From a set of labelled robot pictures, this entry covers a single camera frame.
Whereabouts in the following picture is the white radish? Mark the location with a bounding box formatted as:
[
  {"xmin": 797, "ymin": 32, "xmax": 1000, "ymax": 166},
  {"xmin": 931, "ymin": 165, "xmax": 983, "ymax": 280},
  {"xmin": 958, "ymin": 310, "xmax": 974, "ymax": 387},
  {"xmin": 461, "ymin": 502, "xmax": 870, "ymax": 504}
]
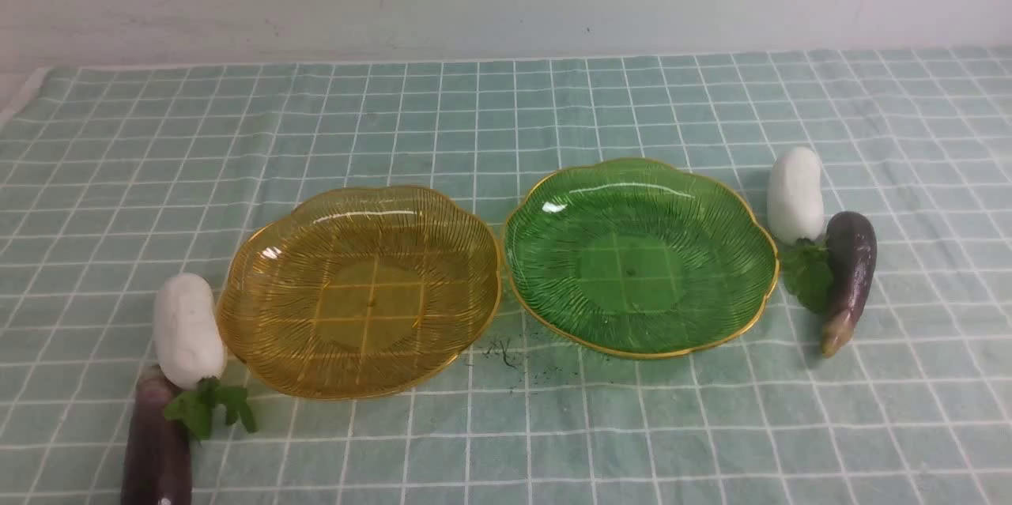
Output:
[
  {"xmin": 767, "ymin": 146, "xmax": 833, "ymax": 315},
  {"xmin": 154, "ymin": 273, "xmax": 258, "ymax": 440}
]

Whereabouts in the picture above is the purple eggplant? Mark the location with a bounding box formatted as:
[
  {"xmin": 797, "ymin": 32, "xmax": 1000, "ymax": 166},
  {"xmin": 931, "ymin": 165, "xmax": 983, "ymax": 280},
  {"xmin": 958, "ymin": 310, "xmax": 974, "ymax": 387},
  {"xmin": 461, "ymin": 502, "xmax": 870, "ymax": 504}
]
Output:
[
  {"xmin": 119, "ymin": 366, "xmax": 192, "ymax": 504},
  {"xmin": 820, "ymin": 211, "xmax": 878, "ymax": 359}
]

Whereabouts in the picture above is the green glass plate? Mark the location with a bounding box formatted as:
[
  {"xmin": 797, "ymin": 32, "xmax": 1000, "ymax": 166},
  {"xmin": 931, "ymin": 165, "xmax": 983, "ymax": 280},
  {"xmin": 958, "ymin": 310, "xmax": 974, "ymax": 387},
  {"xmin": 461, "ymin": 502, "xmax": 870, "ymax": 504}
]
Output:
[{"xmin": 502, "ymin": 158, "xmax": 780, "ymax": 360}]

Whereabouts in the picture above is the amber glass plate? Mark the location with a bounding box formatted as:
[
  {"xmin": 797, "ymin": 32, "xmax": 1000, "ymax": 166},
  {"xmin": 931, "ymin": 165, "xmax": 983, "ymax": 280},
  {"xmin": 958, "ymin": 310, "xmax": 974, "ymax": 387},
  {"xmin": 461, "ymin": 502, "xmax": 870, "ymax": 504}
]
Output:
[{"xmin": 216, "ymin": 185, "xmax": 503, "ymax": 400}]

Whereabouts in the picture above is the green checkered tablecloth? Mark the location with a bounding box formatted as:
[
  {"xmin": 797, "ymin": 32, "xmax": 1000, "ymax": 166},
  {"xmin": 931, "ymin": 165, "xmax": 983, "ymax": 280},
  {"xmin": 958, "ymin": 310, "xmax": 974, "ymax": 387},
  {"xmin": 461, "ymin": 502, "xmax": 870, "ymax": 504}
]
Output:
[{"xmin": 1, "ymin": 45, "xmax": 1011, "ymax": 504}]

